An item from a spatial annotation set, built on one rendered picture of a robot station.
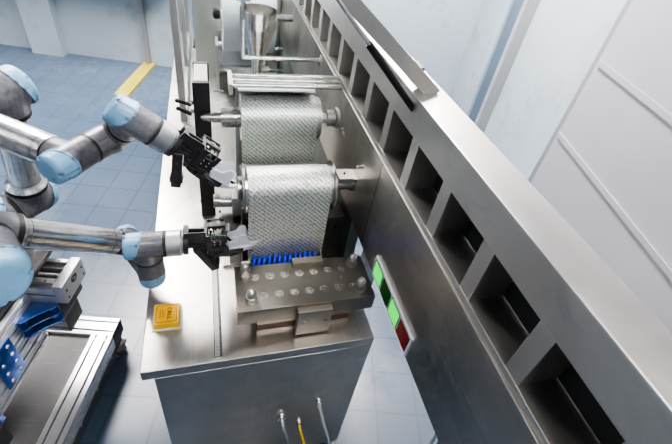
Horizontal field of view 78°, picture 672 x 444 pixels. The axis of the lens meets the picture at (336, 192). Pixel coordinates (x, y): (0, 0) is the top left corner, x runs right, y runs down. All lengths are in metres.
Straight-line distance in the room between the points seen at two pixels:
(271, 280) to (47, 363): 1.23
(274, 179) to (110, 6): 4.01
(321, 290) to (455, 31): 3.81
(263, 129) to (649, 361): 1.07
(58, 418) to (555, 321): 1.82
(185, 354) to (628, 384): 1.04
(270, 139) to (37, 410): 1.41
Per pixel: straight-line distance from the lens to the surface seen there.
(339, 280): 1.28
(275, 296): 1.23
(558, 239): 0.65
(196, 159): 1.09
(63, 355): 2.23
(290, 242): 1.30
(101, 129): 1.12
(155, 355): 1.31
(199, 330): 1.33
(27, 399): 2.18
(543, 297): 0.63
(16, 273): 1.08
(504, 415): 0.76
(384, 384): 2.32
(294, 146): 1.36
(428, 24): 4.62
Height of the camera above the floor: 2.02
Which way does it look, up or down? 39 degrees down
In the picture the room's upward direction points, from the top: 11 degrees clockwise
